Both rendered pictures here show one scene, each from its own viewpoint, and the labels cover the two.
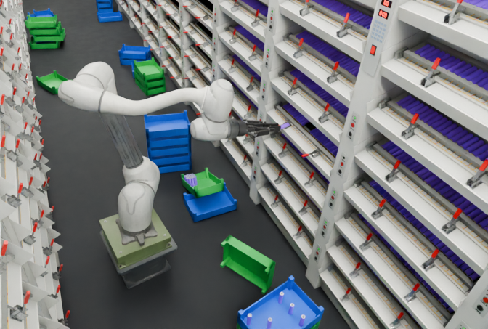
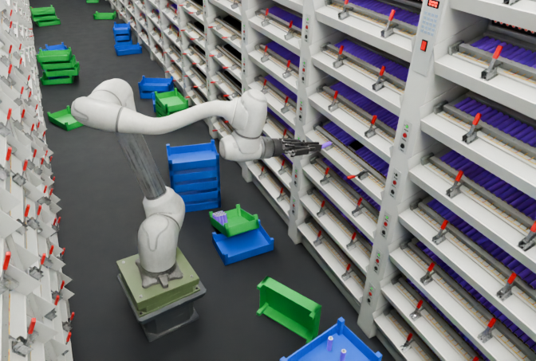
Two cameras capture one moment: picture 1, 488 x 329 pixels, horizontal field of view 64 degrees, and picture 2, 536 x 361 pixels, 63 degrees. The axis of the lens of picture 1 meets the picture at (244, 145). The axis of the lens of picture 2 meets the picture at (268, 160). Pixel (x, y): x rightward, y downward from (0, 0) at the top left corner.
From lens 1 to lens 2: 0.12 m
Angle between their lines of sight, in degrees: 5
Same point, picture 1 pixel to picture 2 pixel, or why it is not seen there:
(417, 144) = (481, 148)
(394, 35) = (447, 27)
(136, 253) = (159, 296)
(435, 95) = (499, 88)
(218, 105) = (250, 118)
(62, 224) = (74, 270)
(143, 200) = (167, 234)
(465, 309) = not seen: outside the picture
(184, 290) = (215, 343)
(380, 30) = (431, 22)
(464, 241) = not seen: outside the picture
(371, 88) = (423, 90)
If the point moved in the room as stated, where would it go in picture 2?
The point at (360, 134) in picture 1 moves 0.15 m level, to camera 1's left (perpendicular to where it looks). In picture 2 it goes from (414, 145) to (370, 143)
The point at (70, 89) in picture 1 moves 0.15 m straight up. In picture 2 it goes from (84, 106) to (76, 66)
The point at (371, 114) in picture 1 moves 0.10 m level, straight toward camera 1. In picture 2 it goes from (425, 119) to (422, 133)
